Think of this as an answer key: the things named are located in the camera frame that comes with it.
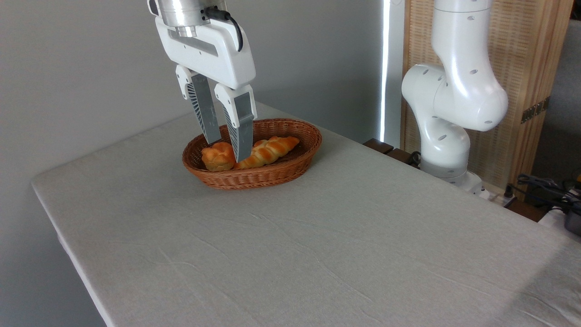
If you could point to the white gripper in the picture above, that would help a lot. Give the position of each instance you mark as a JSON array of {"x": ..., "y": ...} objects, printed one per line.
[{"x": 224, "y": 59}]

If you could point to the round orange bread roll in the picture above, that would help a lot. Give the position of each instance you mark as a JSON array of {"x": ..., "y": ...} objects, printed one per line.
[{"x": 219, "y": 156}]

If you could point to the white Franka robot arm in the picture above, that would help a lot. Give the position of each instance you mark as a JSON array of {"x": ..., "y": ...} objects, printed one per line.
[{"x": 458, "y": 91}]

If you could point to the braided long bread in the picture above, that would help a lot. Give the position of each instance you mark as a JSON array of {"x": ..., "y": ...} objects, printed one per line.
[{"x": 270, "y": 150}]

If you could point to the brown wicker basket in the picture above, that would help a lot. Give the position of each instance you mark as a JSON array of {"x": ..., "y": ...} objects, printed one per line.
[{"x": 268, "y": 177}]

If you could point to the dark brown wooden board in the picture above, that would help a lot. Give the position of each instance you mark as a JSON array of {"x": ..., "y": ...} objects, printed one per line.
[{"x": 379, "y": 145}]

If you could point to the light grey tablecloth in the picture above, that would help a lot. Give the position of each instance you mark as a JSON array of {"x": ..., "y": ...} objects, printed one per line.
[{"x": 317, "y": 245}]

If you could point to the white power strip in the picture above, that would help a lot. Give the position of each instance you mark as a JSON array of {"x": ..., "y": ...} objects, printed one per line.
[{"x": 497, "y": 197}]

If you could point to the wooden folding screen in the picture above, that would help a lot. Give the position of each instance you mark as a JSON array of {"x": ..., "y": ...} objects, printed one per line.
[{"x": 526, "y": 59}]

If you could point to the dark metal screen hinge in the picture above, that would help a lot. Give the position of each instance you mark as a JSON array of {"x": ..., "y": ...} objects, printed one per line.
[{"x": 535, "y": 110}]

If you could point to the white door frame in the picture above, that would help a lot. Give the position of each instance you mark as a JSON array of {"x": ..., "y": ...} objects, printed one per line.
[{"x": 391, "y": 68}]

